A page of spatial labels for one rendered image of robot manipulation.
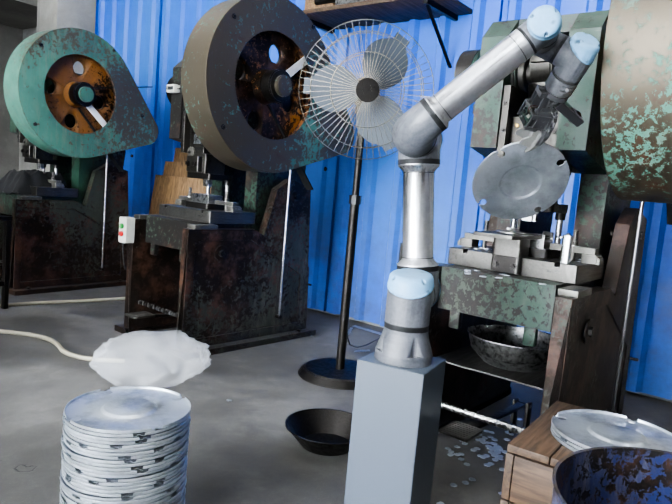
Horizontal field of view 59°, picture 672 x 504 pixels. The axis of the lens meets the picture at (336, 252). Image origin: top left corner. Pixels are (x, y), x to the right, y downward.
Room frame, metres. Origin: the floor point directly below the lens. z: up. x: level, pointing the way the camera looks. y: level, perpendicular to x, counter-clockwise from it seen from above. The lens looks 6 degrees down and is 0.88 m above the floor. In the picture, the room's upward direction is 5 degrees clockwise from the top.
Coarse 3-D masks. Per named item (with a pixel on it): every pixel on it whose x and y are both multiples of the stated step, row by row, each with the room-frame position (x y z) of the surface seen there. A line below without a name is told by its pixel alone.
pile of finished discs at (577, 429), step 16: (560, 416) 1.43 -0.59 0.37; (576, 416) 1.44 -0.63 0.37; (592, 416) 1.45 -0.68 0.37; (608, 416) 1.46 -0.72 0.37; (624, 416) 1.46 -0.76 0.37; (560, 432) 1.32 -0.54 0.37; (576, 432) 1.34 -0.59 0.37; (592, 432) 1.34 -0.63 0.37; (608, 432) 1.34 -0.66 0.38; (624, 432) 1.35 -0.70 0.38; (640, 432) 1.37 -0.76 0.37; (656, 432) 1.38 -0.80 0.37; (576, 448) 1.27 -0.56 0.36; (656, 448) 1.28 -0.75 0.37
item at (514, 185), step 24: (480, 168) 1.82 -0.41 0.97; (504, 168) 1.82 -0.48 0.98; (528, 168) 1.82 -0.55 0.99; (552, 168) 1.81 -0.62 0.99; (480, 192) 1.87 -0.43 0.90; (504, 192) 1.88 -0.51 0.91; (528, 192) 1.88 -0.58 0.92; (552, 192) 1.87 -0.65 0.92; (504, 216) 1.93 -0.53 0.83; (528, 216) 1.93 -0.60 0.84
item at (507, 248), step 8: (480, 232) 1.89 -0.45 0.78; (488, 232) 1.91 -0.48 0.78; (496, 232) 1.96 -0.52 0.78; (504, 232) 1.96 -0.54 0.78; (512, 232) 1.95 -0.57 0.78; (520, 232) 1.99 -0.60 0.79; (496, 240) 1.99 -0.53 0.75; (504, 240) 1.97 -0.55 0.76; (512, 240) 1.95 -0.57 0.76; (520, 240) 1.94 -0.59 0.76; (528, 240) 1.98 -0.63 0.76; (496, 248) 1.98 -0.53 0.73; (504, 248) 1.97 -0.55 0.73; (512, 248) 1.95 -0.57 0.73; (520, 248) 1.94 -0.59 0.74; (528, 248) 1.98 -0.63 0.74; (496, 256) 1.98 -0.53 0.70; (504, 256) 1.97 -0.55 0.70; (512, 256) 1.95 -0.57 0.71; (520, 256) 1.94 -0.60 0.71; (496, 264) 1.97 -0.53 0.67; (504, 264) 1.96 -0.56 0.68; (512, 264) 1.94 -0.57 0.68; (520, 264) 1.94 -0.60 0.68; (504, 272) 1.96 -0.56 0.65; (512, 272) 1.94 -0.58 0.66; (520, 272) 1.95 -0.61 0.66
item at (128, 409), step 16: (80, 400) 1.42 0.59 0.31; (96, 400) 1.43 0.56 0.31; (112, 400) 1.43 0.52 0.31; (128, 400) 1.44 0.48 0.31; (144, 400) 1.44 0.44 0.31; (160, 400) 1.47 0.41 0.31; (80, 416) 1.33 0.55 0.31; (96, 416) 1.34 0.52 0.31; (112, 416) 1.34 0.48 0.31; (128, 416) 1.34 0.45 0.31; (144, 416) 1.36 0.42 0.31; (160, 416) 1.37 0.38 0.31; (176, 416) 1.38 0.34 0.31; (112, 432) 1.26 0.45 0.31; (128, 432) 1.26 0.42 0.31
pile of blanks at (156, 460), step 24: (72, 432) 1.28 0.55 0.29; (96, 432) 1.27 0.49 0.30; (144, 432) 1.29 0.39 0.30; (168, 432) 1.32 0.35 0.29; (72, 456) 1.28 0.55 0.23; (96, 456) 1.26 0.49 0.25; (120, 456) 1.27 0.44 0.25; (144, 456) 1.28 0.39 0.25; (168, 456) 1.32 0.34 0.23; (72, 480) 1.28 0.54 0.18; (96, 480) 1.26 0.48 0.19; (120, 480) 1.26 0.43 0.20; (144, 480) 1.28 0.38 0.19; (168, 480) 1.33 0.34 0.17
